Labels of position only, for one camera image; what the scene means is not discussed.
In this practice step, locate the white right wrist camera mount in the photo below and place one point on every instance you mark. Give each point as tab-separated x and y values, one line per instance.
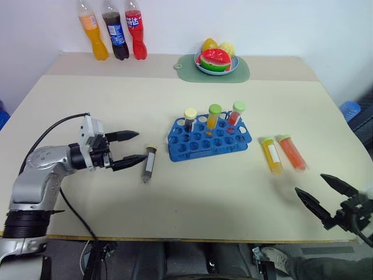
368	193

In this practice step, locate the brown liquid tube beige cap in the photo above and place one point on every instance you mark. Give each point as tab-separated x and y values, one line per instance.
149	163

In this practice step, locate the cream table cover sheet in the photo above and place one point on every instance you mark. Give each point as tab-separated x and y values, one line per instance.
186	198

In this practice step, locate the orange soda bottle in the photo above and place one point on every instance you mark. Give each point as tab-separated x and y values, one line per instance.
94	35

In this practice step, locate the blue test tube rack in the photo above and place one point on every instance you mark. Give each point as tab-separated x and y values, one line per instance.
204	146

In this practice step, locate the dark liquid tube yellow cap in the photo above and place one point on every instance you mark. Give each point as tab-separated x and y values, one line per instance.
190	119

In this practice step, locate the light blue plate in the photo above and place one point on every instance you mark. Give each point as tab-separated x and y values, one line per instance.
217	73

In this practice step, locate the red liquid tube green cap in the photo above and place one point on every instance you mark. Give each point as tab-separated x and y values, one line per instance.
235	115

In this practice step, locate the yellow toy lemon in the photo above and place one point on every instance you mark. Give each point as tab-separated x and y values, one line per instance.
209	44

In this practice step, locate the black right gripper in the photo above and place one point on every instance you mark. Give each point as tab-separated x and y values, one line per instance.
354	214

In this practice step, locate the orange-red liquid tube green cap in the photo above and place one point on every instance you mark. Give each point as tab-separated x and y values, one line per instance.
292	153

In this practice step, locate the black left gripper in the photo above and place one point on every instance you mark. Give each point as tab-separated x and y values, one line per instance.
100	151

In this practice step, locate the pale yellow bumpy toy fruit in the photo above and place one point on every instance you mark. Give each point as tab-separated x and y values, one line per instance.
228	48

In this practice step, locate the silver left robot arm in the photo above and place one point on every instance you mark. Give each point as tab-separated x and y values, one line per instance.
38	172

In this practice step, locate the green silicone mat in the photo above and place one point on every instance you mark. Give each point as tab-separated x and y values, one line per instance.
242	74

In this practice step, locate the black metal table clamp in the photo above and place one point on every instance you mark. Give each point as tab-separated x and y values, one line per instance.
262	262

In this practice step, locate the cola bottle blue label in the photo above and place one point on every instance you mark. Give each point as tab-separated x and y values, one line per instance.
116	32

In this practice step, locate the black stand leg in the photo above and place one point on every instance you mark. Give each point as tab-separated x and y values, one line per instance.
96	259

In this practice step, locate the orange liquid tube green cap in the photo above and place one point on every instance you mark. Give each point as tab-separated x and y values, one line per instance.
213	116

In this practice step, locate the white sneaker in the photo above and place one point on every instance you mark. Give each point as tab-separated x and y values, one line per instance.
274	258

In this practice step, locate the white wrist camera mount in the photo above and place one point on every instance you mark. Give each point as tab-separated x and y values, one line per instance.
368	193
88	125

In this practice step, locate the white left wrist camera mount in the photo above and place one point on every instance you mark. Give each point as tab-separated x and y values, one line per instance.
88	125

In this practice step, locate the yellow liquid tube white label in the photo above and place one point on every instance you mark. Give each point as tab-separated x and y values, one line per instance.
273	156

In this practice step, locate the blue ribbed water jug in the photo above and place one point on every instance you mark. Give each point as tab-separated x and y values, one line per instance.
349	111

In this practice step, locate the red soda bottle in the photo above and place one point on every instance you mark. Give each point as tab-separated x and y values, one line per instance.
136	32

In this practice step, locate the dark rounded shape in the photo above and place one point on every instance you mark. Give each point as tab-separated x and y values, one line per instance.
186	259

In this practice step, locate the blue plastic object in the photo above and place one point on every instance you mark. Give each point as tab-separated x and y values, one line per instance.
3	116

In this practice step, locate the toy watermelon slice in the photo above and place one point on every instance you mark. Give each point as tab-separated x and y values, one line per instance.
217	59

